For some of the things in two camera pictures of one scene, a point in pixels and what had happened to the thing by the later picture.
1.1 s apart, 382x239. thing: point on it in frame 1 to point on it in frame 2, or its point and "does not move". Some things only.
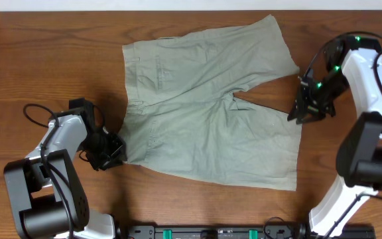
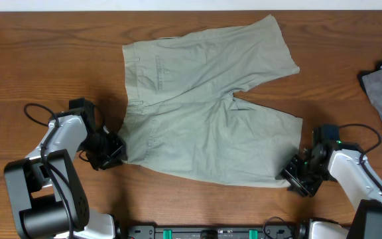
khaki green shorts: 186,119 does not move
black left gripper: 117,153 does not move
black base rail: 231,232 does not move
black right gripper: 304,106 to 288,172
